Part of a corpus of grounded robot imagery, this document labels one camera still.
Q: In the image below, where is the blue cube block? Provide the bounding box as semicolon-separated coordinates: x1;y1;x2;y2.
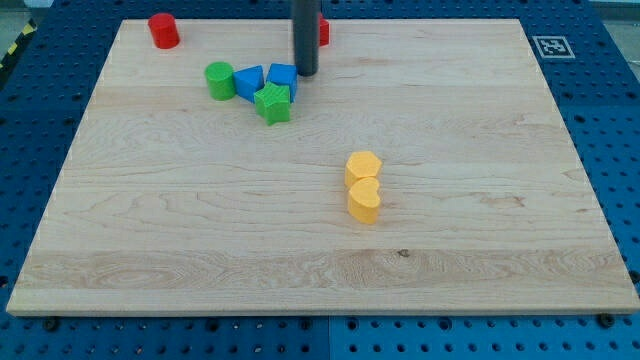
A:
266;63;298;102

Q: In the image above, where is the green star block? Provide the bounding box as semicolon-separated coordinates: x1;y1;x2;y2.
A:
254;82;291;126

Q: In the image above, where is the red star block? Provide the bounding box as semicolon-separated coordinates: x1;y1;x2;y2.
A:
318;13;330;47

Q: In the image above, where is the yellow hexagon block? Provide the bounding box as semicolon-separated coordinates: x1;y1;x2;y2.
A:
344;151;382;188

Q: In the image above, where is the yellow heart block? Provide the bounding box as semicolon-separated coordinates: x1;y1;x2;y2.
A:
347;177;381;224

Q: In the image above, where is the light wooden board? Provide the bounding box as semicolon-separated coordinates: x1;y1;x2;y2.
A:
7;19;639;317

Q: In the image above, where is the blue triangular prism block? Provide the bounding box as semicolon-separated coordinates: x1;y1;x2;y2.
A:
233;65;264;103

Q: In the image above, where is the green cylinder block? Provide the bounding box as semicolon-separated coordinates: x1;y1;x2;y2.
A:
204;61;236;101

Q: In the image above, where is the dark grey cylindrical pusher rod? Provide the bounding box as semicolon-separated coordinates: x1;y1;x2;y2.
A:
291;0;320;77

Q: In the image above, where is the red cylinder block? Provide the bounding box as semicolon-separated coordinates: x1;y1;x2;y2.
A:
147;13;180;49

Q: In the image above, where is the black white fiducial marker tag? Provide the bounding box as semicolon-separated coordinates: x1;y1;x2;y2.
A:
533;35;575;59

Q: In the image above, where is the black bolt front left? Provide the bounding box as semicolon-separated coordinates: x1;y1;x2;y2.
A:
42;317;60;332

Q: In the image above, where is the black bolt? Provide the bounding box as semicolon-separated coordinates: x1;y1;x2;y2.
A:
42;317;60;332
597;313;616;329

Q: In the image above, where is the black bolt front right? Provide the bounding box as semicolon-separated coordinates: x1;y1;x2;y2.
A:
597;313;616;329

